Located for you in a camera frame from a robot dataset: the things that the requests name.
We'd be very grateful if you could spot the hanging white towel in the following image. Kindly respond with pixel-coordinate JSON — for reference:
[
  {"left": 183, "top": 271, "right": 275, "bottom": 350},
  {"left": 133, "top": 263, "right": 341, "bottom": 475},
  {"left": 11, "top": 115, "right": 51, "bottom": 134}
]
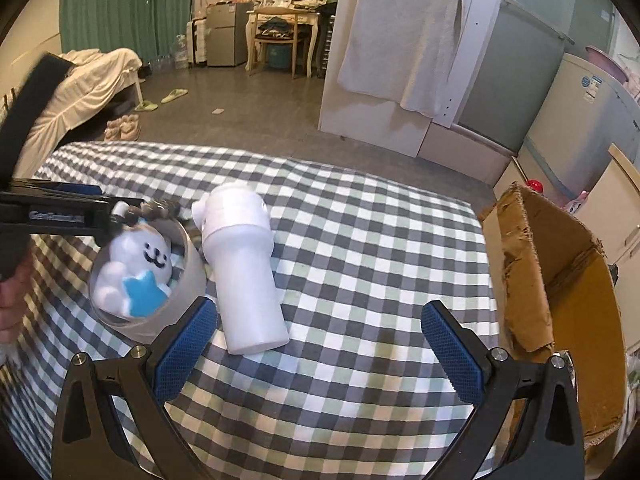
[{"left": 337, "top": 0, "right": 463, "bottom": 111}]

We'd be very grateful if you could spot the cream dressing table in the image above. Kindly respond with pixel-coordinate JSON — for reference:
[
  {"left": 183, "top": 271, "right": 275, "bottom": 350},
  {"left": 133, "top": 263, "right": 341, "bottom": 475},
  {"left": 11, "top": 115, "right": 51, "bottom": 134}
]
[{"left": 245, "top": 2, "right": 323, "bottom": 78}]

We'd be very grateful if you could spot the green curtain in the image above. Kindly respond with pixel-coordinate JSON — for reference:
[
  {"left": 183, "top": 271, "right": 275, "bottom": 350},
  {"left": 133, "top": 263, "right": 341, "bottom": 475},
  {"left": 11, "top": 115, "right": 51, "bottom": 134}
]
[{"left": 60, "top": 0, "right": 198, "bottom": 63}]

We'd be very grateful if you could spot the large clear water jug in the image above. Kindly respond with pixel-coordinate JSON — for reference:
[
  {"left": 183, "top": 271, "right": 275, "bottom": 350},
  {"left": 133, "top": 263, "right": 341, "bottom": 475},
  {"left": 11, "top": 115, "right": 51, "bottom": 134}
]
[{"left": 172, "top": 35, "right": 191, "bottom": 70}]

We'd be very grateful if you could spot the brown cardboard box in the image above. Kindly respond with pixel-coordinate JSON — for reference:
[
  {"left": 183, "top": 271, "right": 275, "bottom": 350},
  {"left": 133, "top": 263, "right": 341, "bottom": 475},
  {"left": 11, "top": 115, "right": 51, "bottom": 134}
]
[{"left": 477, "top": 182, "right": 628, "bottom": 448}]

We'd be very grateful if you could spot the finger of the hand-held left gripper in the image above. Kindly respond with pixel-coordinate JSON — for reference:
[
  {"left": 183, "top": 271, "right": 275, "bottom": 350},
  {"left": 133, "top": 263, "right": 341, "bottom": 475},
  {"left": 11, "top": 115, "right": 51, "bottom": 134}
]
[
  {"left": 94, "top": 198, "right": 121, "bottom": 248},
  {"left": 15, "top": 178, "right": 103, "bottom": 197}
]

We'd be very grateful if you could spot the wooden chair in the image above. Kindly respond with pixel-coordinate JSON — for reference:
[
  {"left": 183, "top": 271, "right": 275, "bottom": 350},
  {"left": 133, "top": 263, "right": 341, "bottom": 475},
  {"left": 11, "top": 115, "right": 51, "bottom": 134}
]
[{"left": 254, "top": 17, "right": 307, "bottom": 76}]

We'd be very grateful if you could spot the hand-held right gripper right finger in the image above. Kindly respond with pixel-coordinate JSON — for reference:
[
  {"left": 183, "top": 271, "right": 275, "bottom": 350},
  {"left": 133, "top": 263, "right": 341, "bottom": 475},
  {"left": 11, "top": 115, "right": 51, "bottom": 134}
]
[{"left": 421, "top": 300, "right": 586, "bottom": 480}]

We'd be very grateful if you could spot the person's left hand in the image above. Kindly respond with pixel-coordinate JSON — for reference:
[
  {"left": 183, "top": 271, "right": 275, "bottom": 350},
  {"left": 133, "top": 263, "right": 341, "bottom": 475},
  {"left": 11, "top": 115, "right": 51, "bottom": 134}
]
[{"left": 0, "top": 256, "right": 32, "bottom": 348}]

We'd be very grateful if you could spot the bed with white sheet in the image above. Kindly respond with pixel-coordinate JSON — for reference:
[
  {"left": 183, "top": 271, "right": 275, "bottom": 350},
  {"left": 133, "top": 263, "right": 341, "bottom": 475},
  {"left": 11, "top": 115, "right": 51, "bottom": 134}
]
[{"left": 12, "top": 48, "right": 145, "bottom": 181}]

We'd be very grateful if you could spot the grey checkered tablecloth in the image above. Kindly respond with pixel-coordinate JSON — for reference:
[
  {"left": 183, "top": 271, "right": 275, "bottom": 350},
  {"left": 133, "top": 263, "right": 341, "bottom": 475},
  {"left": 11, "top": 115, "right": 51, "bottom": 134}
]
[{"left": 0, "top": 141, "right": 506, "bottom": 480}]

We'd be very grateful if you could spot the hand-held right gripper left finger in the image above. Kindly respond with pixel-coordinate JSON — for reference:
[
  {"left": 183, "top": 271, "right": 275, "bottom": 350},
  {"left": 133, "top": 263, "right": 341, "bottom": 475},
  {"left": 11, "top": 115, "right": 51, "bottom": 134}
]
[{"left": 51, "top": 297, "right": 218, "bottom": 480}]

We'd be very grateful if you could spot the black drawer unit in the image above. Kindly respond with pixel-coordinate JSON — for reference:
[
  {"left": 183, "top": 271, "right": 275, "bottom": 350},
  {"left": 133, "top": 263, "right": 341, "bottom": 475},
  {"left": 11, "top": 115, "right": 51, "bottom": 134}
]
[{"left": 322, "top": 12, "right": 335, "bottom": 78}]

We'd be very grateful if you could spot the white plastic bottle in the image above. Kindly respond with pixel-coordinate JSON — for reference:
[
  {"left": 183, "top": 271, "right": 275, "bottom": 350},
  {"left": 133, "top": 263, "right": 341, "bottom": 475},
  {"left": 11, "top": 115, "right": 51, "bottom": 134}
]
[{"left": 192, "top": 182, "right": 290, "bottom": 356}]

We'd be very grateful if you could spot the teal plastic bin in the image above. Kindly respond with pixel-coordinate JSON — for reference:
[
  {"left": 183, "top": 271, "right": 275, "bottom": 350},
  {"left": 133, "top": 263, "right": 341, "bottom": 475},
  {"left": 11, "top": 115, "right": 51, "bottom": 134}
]
[{"left": 265, "top": 42, "right": 296, "bottom": 72}]

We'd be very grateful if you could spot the pink plastic basin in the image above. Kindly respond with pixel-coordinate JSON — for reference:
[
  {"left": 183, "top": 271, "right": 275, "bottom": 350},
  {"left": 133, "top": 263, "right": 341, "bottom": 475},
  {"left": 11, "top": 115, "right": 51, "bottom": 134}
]
[{"left": 585, "top": 45, "right": 631, "bottom": 83}]

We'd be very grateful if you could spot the white cabinet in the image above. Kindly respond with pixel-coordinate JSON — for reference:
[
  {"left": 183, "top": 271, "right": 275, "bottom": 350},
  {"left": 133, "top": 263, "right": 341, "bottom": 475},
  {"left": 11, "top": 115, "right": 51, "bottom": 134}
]
[{"left": 575, "top": 142, "right": 640, "bottom": 266}]

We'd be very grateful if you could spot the clear tape roll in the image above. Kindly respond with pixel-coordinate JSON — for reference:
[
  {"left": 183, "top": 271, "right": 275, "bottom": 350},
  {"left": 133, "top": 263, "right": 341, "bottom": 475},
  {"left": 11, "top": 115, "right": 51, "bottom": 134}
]
[{"left": 89, "top": 220, "right": 208, "bottom": 346}]

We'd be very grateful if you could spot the white washing machine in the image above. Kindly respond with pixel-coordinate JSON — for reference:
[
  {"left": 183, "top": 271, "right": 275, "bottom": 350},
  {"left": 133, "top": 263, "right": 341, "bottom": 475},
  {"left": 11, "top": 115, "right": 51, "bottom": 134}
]
[{"left": 517, "top": 52, "right": 640, "bottom": 196}]

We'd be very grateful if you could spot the white plush cat toy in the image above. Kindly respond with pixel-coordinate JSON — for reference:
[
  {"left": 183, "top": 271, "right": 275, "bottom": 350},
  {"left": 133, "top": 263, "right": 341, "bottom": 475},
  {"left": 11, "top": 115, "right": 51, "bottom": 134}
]
[{"left": 97, "top": 225, "right": 176, "bottom": 321}]

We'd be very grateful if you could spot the white suitcase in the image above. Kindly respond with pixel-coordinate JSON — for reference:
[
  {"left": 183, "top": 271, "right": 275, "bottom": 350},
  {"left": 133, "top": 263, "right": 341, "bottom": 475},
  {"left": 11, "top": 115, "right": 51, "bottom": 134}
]
[{"left": 186, "top": 17, "right": 208, "bottom": 66}]

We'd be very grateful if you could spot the frosted glass door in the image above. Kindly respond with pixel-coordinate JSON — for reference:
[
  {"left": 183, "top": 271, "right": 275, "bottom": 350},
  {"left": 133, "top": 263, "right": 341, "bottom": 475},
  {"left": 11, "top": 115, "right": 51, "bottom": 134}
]
[{"left": 457, "top": 0, "right": 571, "bottom": 153}]

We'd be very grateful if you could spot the grey mini fridge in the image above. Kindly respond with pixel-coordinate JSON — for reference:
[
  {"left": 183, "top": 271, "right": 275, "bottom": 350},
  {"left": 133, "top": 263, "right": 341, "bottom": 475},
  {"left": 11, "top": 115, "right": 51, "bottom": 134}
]
[{"left": 206, "top": 2, "right": 253, "bottom": 67}]

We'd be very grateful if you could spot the grey bead bracelet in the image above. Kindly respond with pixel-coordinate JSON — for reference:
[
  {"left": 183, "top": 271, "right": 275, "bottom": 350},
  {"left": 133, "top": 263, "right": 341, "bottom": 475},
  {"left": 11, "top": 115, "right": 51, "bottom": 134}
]
[{"left": 112, "top": 199, "right": 183, "bottom": 226}]

